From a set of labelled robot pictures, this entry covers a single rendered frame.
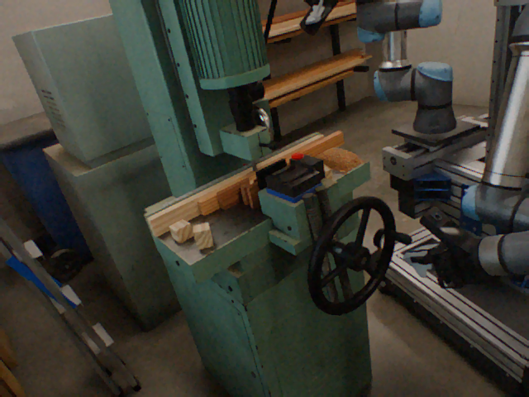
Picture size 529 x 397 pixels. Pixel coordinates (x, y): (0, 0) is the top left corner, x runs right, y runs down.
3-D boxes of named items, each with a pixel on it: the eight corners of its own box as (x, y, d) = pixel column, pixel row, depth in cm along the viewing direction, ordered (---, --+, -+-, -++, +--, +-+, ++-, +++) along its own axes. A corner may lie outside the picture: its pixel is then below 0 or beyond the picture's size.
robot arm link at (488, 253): (491, 245, 70) (512, 226, 74) (469, 247, 74) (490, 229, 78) (508, 282, 71) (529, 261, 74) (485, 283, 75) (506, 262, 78)
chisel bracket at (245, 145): (253, 167, 103) (246, 136, 99) (224, 157, 113) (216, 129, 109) (275, 156, 106) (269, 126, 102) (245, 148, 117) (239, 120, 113)
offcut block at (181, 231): (194, 236, 95) (189, 222, 93) (180, 243, 93) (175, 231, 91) (186, 231, 97) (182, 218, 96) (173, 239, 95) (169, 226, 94)
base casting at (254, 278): (243, 307, 98) (235, 278, 94) (150, 231, 140) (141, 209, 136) (361, 225, 120) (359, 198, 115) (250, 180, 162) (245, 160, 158)
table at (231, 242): (218, 307, 80) (212, 284, 77) (156, 252, 103) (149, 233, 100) (399, 186, 110) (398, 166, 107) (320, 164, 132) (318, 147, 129)
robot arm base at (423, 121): (434, 117, 157) (434, 92, 152) (465, 125, 144) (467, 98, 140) (404, 127, 153) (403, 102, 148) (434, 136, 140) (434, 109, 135)
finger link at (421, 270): (404, 280, 93) (436, 280, 85) (393, 258, 93) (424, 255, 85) (412, 275, 95) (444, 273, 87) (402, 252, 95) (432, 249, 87)
